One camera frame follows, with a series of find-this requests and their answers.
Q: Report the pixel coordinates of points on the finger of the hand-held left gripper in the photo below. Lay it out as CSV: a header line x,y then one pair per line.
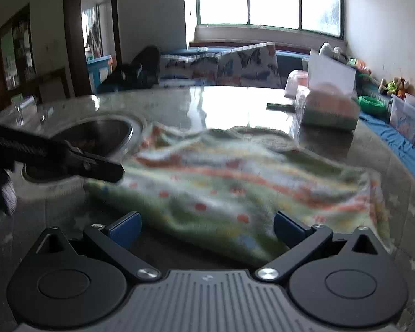
x,y
100,168

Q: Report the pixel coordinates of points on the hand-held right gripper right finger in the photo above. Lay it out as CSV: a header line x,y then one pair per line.
x,y
287,230

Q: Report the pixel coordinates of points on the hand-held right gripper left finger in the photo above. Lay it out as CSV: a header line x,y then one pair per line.
x,y
125,231

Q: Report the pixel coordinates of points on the green patterned shirt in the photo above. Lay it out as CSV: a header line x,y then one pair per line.
x,y
228,186

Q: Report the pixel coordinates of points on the hanging clothes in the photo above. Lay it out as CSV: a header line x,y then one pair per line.
x,y
95,39

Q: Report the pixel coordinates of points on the clear plastic food container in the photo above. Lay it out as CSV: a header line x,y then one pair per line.
x,y
17,110

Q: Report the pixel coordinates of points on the dark wooden chair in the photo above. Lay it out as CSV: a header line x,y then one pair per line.
x,y
53,86

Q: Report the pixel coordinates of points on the wooden display cabinet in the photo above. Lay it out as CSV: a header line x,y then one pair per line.
x,y
10,58

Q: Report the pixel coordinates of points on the blue cabinet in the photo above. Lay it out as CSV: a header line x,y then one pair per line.
x,y
98,72

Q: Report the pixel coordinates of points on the black bag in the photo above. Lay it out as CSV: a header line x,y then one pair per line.
x,y
135,71

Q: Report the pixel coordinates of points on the grey quilted star table cover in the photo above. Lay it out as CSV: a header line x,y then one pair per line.
x,y
397,186

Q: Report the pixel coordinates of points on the plastic wrapped tissue pack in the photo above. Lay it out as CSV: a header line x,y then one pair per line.
x,y
326,109

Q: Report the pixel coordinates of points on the butterfly print cushion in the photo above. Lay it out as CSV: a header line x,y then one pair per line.
x,y
190,69
250,65

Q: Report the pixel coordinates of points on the pink tissue pack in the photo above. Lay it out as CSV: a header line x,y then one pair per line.
x,y
295,83

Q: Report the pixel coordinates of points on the green plastic bowl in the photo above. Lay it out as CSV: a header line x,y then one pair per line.
x,y
371,104

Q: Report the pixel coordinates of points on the clear plastic storage box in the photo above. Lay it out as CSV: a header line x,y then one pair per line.
x,y
409,119

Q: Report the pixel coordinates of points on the white paper sheet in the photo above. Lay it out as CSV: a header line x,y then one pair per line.
x,y
332,71

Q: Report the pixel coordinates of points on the small brown plush toys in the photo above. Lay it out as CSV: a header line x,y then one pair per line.
x,y
396,85

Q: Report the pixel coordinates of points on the white plush toy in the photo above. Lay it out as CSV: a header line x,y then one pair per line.
x,y
332,52

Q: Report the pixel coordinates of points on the green framed window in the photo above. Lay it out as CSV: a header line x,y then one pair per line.
x,y
266,0

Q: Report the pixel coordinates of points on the dark wooden door frame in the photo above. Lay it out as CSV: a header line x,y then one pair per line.
x,y
72,34

